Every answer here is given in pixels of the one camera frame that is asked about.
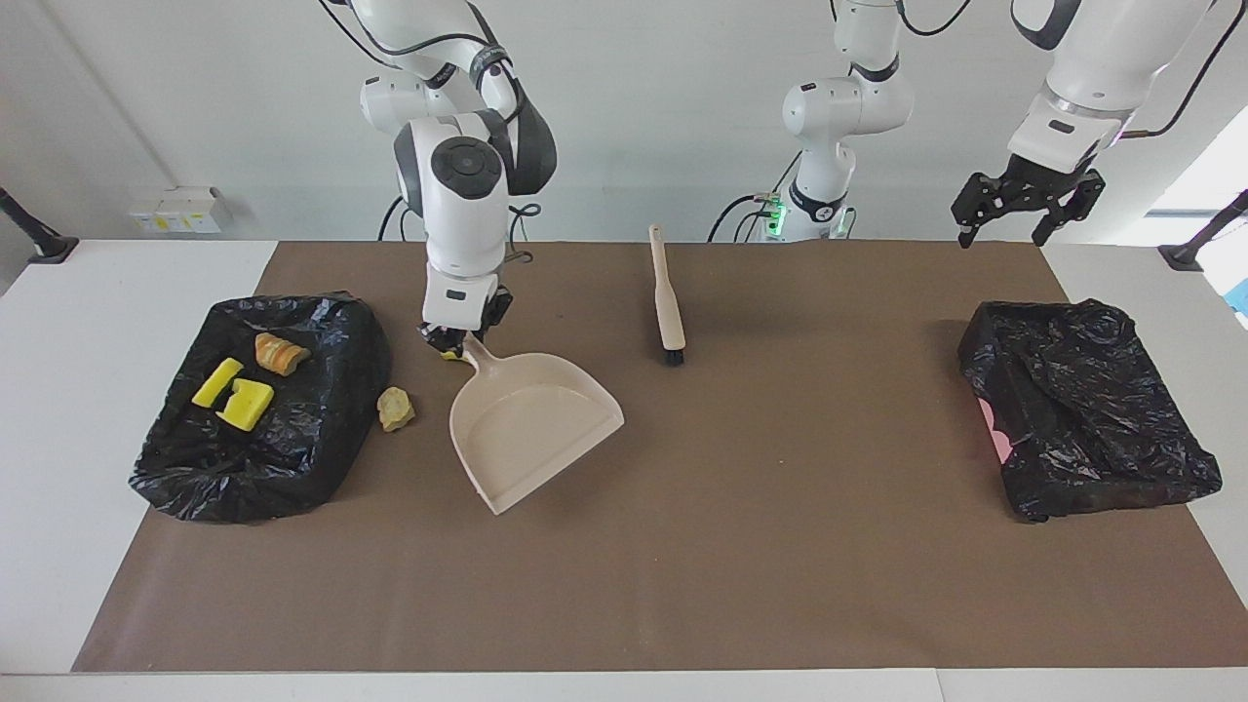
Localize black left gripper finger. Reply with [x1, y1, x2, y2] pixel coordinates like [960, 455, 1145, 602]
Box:
[1032, 171, 1108, 247]
[951, 174, 1015, 250]

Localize black clamp stand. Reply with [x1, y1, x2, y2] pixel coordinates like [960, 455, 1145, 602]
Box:
[1158, 189, 1248, 272]
[0, 185, 79, 265]

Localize black bag lined pink bin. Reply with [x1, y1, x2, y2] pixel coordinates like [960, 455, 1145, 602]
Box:
[957, 298, 1224, 524]

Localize striped orange bread piece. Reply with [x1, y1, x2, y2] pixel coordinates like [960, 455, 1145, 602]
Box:
[254, 332, 313, 377]

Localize white wall socket box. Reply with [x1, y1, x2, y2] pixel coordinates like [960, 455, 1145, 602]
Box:
[127, 187, 233, 235]

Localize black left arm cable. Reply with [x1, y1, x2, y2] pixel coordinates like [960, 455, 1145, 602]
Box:
[1121, 0, 1226, 139]

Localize beige plastic dustpan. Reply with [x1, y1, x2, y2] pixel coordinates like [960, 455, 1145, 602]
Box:
[448, 334, 626, 516]

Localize yellow sponge wedge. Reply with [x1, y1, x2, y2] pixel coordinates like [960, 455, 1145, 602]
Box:
[191, 358, 245, 409]

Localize brown table mat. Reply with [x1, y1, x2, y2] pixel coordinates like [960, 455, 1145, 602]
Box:
[73, 242, 1248, 674]

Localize notched yellow sponge piece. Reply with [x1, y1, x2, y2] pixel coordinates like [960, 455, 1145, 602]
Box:
[215, 378, 276, 432]

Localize beige hand brush black bristles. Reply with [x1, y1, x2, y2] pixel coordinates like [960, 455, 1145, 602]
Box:
[649, 224, 686, 367]

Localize tan crumpled trash lump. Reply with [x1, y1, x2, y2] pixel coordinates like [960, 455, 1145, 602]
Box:
[377, 386, 416, 433]

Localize black left base cable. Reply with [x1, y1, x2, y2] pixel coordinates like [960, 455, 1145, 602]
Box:
[707, 190, 786, 243]

